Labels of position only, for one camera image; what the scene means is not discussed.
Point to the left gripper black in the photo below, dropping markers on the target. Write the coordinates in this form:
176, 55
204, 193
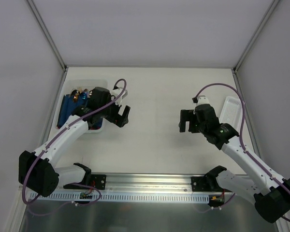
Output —
116, 114

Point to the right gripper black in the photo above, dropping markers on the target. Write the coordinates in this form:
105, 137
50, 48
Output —
190, 122

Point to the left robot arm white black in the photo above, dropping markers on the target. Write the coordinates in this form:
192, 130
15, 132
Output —
38, 169

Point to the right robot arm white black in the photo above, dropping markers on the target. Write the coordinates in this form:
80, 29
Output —
267, 190

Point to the rolled blue napkin bundles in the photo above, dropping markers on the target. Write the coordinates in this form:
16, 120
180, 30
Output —
67, 107

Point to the white perforated cutlery tray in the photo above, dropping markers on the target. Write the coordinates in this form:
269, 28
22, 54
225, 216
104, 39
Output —
231, 112

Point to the gold spoons in bin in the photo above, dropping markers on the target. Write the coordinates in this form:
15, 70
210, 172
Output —
79, 95

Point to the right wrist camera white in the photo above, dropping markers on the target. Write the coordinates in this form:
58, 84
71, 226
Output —
200, 100

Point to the aluminium mounting rail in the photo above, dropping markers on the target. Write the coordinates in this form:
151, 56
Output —
150, 183

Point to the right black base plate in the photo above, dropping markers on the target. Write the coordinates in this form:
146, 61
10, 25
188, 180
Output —
199, 184

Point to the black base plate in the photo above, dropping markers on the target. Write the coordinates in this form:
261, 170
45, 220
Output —
199, 184
98, 181

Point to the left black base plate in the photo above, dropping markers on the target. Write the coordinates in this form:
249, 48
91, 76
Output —
98, 181

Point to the right aluminium frame post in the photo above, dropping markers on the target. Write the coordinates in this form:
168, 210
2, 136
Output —
261, 25

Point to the aluminium frame post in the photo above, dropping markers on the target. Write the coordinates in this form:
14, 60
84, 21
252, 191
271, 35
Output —
261, 25
40, 21

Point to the white slotted cable duct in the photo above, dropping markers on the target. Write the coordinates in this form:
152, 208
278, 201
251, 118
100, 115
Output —
127, 197

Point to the left aluminium frame post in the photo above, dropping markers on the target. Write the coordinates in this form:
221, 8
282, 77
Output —
40, 21

